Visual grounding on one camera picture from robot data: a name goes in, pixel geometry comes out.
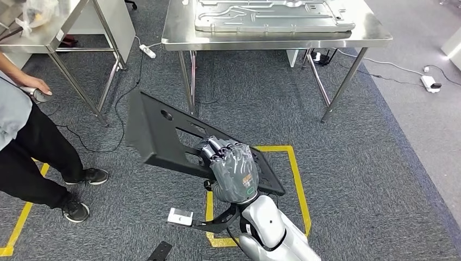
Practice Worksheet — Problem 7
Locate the red box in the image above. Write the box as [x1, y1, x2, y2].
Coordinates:
[58, 34, 78, 48]

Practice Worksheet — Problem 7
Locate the person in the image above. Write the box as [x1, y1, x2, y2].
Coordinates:
[0, 52, 109, 224]

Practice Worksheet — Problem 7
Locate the black floor cable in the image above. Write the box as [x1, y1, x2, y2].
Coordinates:
[47, 54, 145, 154]

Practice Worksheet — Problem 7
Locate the black camera bracket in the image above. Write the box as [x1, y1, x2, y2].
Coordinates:
[191, 203, 242, 234]

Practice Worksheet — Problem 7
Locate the white cabinet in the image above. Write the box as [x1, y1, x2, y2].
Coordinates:
[441, 28, 461, 72]

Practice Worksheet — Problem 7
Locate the white panel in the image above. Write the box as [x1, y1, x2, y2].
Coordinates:
[68, 0, 136, 71]

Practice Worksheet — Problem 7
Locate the black plastic panel part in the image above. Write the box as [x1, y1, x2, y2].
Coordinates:
[126, 88, 286, 197]

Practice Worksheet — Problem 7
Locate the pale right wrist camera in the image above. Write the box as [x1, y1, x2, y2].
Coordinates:
[167, 208, 194, 227]

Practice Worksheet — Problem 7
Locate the black power adapter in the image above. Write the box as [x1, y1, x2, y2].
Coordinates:
[309, 47, 338, 67]

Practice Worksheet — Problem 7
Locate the steel workbench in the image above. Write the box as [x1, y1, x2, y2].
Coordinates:
[161, 0, 394, 125]

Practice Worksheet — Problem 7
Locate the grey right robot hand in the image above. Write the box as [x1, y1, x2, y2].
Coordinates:
[197, 136, 260, 205]

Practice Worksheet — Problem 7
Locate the clear plastic bag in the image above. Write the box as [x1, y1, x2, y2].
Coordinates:
[15, 0, 61, 38]

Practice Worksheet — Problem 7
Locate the person's left hand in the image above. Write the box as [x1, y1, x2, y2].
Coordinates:
[20, 74, 54, 96]

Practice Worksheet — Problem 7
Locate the grey stamped metal plate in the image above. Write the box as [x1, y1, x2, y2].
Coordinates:
[194, 0, 357, 34]

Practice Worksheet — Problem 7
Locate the steel table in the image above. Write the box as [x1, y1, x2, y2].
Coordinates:
[0, 0, 127, 127]

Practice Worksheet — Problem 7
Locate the grey handheld controller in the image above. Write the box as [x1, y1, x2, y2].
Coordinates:
[20, 85, 54, 104]

